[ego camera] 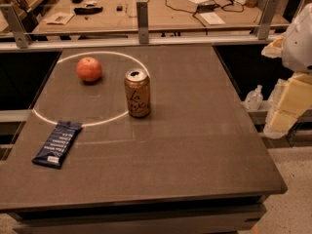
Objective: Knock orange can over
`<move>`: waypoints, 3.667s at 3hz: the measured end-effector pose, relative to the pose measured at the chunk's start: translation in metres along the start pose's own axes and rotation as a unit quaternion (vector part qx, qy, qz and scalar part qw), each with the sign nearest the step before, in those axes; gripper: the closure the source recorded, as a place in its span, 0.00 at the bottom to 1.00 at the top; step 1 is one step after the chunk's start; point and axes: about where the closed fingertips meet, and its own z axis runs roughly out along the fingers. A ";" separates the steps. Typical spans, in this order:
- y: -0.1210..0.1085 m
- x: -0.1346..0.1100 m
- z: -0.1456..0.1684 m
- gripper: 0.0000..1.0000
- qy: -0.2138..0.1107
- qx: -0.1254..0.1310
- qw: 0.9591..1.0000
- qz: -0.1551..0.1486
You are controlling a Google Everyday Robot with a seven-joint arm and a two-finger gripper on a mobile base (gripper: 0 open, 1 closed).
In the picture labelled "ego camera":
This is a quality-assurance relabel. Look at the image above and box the middle metal bracket post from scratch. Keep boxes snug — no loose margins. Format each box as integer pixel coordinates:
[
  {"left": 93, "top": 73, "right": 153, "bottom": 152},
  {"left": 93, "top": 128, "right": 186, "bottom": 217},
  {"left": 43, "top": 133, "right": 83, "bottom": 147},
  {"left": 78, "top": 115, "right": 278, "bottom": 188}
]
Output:
[{"left": 136, "top": 1, "right": 149, "bottom": 44}]

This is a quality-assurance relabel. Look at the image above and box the white card on desk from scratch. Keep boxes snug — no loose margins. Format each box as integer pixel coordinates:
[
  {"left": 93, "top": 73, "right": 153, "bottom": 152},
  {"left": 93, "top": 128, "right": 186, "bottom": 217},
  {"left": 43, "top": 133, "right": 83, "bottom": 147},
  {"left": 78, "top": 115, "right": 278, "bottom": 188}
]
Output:
[{"left": 200, "top": 12, "right": 224, "bottom": 25}]

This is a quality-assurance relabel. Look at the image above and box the red apple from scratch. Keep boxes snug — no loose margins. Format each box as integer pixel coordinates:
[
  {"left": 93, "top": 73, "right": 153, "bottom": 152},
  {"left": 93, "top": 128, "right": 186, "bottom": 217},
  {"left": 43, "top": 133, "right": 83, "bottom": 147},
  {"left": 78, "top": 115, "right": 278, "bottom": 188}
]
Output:
[{"left": 76, "top": 57, "right": 102, "bottom": 82}]

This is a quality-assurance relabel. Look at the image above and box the left metal bracket post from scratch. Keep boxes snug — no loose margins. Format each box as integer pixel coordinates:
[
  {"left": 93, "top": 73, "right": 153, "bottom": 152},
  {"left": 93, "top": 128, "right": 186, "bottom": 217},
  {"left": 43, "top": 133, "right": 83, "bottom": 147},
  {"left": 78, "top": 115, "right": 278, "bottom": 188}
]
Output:
[{"left": 0, "top": 4, "right": 31, "bottom": 49}]

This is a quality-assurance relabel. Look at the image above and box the black power adapter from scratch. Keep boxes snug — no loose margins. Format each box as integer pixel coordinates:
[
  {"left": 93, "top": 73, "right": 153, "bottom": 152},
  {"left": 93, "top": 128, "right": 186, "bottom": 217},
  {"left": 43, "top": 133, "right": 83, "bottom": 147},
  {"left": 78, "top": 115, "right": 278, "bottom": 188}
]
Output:
[{"left": 197, "top": 3, "right": 218, "bottom": 14}]

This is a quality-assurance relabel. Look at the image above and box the right metal bracket post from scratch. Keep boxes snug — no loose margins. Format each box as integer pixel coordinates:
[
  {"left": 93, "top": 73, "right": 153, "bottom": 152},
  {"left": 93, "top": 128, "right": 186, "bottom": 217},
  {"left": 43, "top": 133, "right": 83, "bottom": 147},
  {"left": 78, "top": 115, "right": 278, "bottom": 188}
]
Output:
[{"left": 255, "top": 0, "right": 280, "bottom": 40}]

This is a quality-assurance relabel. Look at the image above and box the dark blue snack bar wrapper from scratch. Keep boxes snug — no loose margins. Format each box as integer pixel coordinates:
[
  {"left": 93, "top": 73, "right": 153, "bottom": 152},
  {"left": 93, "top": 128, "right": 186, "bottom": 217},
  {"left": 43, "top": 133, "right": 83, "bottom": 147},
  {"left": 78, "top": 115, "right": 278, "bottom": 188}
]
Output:
[{"left": 32, "top": 121, "right": 82, "bottom": 169}]

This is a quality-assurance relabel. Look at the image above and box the metal bracket post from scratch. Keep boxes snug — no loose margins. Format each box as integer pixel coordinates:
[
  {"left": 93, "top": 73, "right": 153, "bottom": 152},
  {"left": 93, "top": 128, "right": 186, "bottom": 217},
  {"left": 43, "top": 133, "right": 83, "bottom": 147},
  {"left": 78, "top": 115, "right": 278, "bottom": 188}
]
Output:
[
  {"left": 136, "top": 1, "right": 149, "bottom": 44},
  {"left": 255, "top": 0, "right": 280, "bottom": 40},
  {"left": 0, "top": 4, "right": 31, "bottom": 49}
]

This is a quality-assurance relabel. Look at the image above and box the beige paper packet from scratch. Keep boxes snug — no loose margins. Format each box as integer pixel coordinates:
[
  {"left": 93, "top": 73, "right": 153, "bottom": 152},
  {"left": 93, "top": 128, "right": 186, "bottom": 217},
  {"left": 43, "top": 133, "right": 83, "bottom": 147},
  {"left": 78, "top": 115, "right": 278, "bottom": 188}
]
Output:
[{"left": 44, "top": 12, "right": 74, "bottom": 25}]

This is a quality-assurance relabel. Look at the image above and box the orange LaCroix soda can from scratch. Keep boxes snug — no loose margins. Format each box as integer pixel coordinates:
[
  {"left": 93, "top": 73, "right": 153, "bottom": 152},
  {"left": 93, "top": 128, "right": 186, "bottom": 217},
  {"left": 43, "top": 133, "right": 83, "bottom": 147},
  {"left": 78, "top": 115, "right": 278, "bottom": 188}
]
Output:
[{"left": 124, "top": 68, "right": 151, "bottom": 118}]

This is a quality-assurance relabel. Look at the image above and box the clear sanitizer bottle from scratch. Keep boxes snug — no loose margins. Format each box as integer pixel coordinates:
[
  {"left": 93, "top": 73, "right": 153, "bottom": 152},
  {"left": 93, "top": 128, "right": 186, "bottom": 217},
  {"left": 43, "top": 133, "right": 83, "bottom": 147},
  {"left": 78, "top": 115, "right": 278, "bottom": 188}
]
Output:
[{"left": 244, "top": 85, "right": 263, "bottom": 111}]

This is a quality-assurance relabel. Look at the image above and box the horizontal metal rail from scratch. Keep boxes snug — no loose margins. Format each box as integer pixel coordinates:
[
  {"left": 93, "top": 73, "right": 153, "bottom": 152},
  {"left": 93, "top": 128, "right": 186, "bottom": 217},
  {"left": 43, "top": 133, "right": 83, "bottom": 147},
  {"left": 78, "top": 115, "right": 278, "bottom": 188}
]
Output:
[{"left": 0, "top": 34, "right": 279, "bottom": 53}]

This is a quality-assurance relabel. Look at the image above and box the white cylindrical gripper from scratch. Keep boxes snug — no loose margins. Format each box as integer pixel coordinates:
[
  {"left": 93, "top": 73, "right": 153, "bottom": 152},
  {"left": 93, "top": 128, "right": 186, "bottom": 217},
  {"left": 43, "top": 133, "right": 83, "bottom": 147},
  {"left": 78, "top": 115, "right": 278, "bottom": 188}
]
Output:
[{"left": 261, "top": 4, "right": 312, "bottom": 138}]

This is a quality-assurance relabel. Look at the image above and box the black oblong device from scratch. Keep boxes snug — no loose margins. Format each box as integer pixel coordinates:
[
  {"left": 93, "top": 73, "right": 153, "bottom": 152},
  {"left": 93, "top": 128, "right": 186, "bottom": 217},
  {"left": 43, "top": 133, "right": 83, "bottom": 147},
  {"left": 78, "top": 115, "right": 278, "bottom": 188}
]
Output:
[{"left": 74, "top": 7, "right": 103, "bottom": 15}]

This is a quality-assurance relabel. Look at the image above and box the wooden background desk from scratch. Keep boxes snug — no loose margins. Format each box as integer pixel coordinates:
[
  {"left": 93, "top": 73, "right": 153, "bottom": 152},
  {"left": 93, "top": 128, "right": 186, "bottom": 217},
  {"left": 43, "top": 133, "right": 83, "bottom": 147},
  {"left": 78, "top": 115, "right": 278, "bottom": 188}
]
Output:
[{"left": 31, "top": 0, "right": 291, "bottom": 36}]

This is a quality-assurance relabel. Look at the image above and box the black cable on desk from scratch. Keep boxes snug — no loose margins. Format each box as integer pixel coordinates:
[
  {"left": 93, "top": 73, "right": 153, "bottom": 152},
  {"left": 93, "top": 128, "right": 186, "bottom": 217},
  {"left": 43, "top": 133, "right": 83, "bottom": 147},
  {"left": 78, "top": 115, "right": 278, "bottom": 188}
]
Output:
[{"left": 164, "top": 0, "right": 246, "bottom": 28}]

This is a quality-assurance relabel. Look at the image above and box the small black block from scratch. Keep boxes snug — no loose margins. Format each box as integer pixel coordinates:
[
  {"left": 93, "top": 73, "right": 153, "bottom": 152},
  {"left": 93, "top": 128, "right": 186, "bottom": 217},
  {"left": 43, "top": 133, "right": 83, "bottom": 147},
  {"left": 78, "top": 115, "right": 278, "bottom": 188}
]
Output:
[{"left": 116, "top": 5, "right": 123, "bottom": 11}]

